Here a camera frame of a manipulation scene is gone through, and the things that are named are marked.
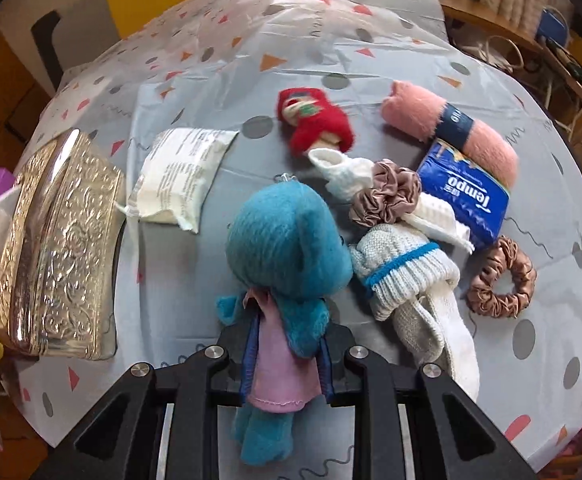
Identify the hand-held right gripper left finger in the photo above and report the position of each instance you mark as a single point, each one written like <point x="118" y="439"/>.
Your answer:
<point x="249" y="357"/>

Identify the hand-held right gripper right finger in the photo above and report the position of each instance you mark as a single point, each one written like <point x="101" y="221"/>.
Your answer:
<point x="325" y="360"/>

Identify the teal plush toy pink dress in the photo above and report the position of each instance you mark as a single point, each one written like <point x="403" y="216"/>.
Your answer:
<point x="281" y="240"/>

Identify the grey sock blue stripe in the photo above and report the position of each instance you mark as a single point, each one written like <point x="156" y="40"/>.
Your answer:
<point x="401" y="260"/>

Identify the pink satin scrunchie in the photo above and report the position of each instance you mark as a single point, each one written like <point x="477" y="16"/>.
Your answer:
<point x="386" y="195"/>

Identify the white cloth with pink scrunchie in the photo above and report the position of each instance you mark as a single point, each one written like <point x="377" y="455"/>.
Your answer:
<point x="341" y="175"/>

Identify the white wet wipes packet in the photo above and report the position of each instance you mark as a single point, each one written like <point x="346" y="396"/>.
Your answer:
<point x="181" y="175"/>

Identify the embossed metal tin box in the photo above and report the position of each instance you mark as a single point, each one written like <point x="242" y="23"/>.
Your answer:
<point x="71" y="240"/>

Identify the brown satin scrunchie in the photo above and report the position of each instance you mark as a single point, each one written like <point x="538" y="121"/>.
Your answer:
<point x="516" y="270"/>

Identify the blue tissue packet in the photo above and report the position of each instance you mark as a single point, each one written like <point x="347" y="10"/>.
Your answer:
<point x="466" y="190"/>

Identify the red plush doll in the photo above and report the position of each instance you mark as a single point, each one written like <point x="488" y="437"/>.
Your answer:
<point x="321" y="120"/>

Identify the pink fluffy rolled towel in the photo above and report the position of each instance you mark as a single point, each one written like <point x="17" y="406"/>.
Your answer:
<point x="416" y="110"/>

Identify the patterned plastic tablecloth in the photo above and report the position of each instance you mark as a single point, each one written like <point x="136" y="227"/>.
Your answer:
<point x="321" y="50"/>

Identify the black chair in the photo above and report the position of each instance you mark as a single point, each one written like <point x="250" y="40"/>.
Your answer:
<point x="46" y="50"/>

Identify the wooden shelf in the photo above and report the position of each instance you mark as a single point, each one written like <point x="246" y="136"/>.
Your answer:
<point x="476" y="12"/>

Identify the blue bag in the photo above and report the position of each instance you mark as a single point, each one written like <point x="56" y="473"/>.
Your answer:
<point x="553" y="27"/>

